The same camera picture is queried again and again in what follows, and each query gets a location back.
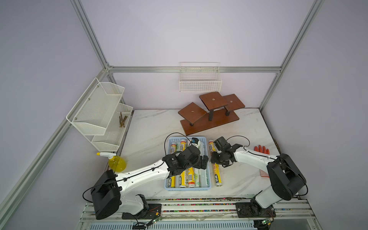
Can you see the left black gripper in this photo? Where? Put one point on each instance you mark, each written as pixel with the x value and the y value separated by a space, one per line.
pixel 198 164

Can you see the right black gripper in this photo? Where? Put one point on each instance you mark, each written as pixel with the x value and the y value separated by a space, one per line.
pixel 213 158

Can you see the light blue plastic basket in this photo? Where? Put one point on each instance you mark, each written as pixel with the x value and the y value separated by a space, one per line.
pixel 196 177

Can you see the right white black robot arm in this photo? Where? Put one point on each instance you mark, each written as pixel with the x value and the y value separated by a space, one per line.
pixel 286 180

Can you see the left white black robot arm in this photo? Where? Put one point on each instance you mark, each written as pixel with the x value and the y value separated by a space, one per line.
pixel 112 191

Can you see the red rubber glove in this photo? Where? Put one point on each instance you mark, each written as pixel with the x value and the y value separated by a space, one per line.
pixel 262 150

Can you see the brown wooden tiered stand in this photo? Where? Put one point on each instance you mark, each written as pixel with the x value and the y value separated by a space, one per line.
pixel 220 110

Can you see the yellow spray bottle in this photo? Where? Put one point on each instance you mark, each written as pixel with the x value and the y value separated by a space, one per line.
pixel 116 163

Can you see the brown sticks in shelf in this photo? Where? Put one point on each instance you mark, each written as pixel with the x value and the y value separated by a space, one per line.
pixel 122 120

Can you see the white mesh two-tier shelf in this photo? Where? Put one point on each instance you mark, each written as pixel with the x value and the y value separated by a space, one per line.
pixel 96 115

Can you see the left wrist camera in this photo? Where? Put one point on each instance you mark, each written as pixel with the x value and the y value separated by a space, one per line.
pixel 196 142

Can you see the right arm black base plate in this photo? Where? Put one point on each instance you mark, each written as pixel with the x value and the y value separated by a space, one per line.
pixel 252 210

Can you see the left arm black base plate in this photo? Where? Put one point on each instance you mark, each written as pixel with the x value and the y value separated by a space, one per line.
pixel 151 212

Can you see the white wire wall basket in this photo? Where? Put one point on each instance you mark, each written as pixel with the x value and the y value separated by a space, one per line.
pixel 199 77

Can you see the aluminium rail base frame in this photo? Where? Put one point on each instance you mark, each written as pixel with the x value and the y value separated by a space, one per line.
pixel 207 214

